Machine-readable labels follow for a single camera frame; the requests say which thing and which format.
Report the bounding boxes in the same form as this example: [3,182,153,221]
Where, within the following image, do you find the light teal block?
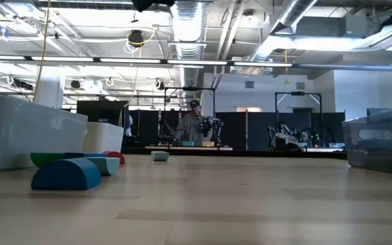
[150,150,171,162]
[86,157,121,176]

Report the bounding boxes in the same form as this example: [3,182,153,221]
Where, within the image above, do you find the small red half-round block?
[102,150,127,165]

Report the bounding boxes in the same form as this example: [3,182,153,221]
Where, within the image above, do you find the person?
[174,99,214,147]

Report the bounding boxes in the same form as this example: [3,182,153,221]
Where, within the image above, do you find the background wooden table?
[144,145,234,152]

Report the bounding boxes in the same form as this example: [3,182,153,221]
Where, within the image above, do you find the black partition screen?
[127,109,346,152]

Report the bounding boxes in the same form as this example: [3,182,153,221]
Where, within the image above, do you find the ceiling light strip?
[0,54,392,72]

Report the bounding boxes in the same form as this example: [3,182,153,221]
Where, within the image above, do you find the background robot arms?
[266,121,321,151]

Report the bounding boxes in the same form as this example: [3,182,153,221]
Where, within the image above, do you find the white plastic bin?
[82,121,125,154]

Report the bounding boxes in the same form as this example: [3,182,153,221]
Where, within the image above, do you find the black monitor panel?
[76,99,130,129]

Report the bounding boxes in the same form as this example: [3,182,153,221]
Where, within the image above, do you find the blue half-round block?
[30,157,102,191]

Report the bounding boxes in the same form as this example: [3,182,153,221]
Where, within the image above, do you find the white pillar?
[33,66,65,109]

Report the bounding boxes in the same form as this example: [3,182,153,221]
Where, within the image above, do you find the small green cube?
[29,152,68,169]

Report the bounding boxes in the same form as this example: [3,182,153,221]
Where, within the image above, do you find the left clear plastic bin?
[0,93,88,173]

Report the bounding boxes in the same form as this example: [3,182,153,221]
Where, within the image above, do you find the clear plastic bin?
[341,108,392,178]
[0,93,88,173]

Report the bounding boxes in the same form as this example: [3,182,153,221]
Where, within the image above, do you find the black rig frame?
[163,86,216,147]
[274,91,323,147]

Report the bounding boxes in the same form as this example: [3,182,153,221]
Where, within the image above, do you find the black aluminium table frame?
[120,148,348,160]

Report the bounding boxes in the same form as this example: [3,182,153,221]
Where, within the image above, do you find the silver ceiling duct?
[170,0,206,99]
[250,0,319,65]

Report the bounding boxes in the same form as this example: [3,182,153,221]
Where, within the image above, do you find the black ceiling cable reel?
[127,29,145,48]

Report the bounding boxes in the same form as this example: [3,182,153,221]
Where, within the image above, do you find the yellow hanging cable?
[33,0,52,103]

